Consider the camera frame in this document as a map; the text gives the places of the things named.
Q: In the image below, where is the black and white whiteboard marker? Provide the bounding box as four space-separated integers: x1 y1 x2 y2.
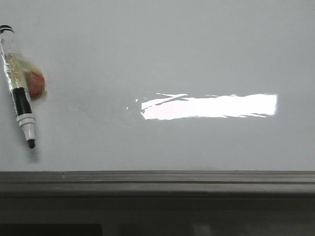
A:
0 25 35 149

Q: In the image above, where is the grey aluminium whiteboard frame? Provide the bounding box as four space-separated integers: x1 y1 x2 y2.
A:
0 171 315 236

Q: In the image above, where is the red magnet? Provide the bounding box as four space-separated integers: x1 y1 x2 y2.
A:
20 57 47 100

